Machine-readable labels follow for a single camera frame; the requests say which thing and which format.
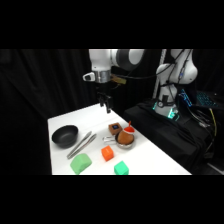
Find small metal measuring cup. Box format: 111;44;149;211
102;134;135;150

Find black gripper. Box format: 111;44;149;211
95;81;113;115

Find large light green block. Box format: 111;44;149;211
69;152;94;175

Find orange red block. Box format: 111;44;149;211
100;145;115;163

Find white vertical pole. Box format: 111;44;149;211
152;49;167;100

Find black bowl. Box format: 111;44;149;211
51;124;80;149

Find yellow cable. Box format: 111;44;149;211
209;107;218;138

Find brown box with blue print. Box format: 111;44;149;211
107;122;122;136

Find small green block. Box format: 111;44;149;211
113;160;130;176

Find brown plush toy red hat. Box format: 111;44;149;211
116;120;136;145

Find backlit keyboard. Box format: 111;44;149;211
195;90;224;109

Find metal tongs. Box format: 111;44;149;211
66;130;98;160

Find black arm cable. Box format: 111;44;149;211
111;49;194;88

